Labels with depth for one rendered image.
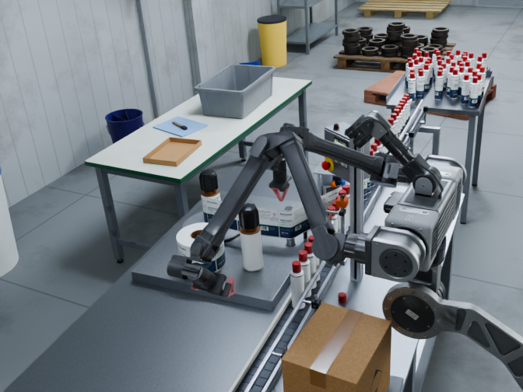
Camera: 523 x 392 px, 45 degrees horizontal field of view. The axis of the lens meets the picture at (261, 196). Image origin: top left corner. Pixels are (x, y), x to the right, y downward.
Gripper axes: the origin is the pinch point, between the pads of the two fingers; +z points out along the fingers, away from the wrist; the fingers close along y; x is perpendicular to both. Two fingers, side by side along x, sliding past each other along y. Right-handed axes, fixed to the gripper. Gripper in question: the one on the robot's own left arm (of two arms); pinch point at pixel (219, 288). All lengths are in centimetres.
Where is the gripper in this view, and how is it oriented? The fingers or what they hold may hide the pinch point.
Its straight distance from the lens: 214.8
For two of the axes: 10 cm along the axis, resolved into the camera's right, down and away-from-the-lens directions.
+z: 3.5, 4.0, 8.5
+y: -8.9, -1.4, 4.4
